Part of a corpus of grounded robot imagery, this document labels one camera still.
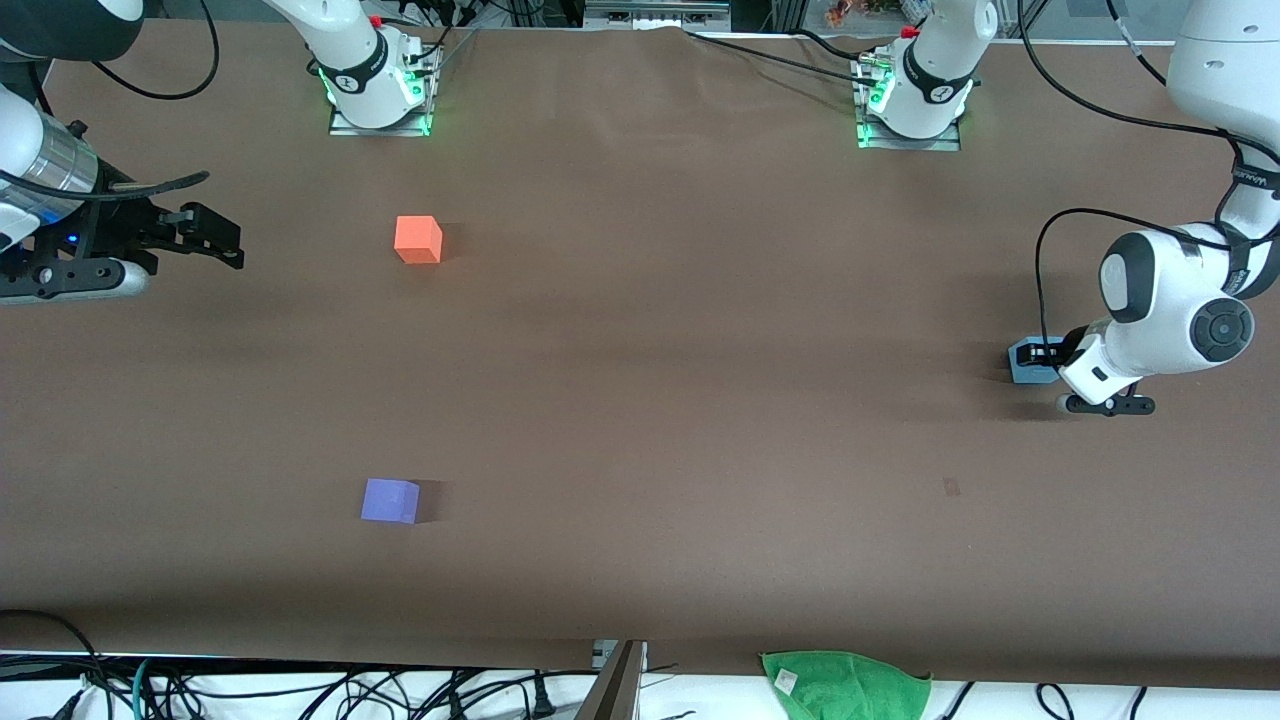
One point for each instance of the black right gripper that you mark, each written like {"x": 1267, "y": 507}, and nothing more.
{"x": 118, "y": 227}

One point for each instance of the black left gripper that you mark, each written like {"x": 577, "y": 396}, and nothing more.
{"x": 1068, "y": 349}

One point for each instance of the blue foam block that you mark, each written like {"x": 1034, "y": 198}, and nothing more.
{"x": 1030, "y": 376}

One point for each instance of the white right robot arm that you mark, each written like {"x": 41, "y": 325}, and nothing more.
{"x": 350, "y": 50}

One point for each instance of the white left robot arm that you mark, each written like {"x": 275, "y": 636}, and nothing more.
{"x": 1160, "y": 300}

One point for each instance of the orange foam block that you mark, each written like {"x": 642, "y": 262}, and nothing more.
{"x": 417, "y": 240}

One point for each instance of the purple foam block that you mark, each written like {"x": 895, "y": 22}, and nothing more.
{"x": 388, "y": 502}

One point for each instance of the brown table cover sheet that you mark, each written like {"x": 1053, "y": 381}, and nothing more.
{"x": 700, "y": 400}

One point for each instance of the green microfiber cloth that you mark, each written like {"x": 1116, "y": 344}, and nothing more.
{"x": 850, "y": 690}

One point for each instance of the orange background object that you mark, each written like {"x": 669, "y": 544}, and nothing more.
{"x": 845, "y": 12}

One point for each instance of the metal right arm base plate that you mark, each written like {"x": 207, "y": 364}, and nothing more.
{"x": 345, "y": 128}

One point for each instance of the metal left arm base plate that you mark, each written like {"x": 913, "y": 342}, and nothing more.
{"x": 945, "y": 143}

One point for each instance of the aluminium frame rail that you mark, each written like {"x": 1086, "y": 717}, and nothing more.
{"x": 655, "y": 12}

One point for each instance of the grey metal post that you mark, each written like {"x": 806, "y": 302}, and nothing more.
{"x": 612, "y": 690}

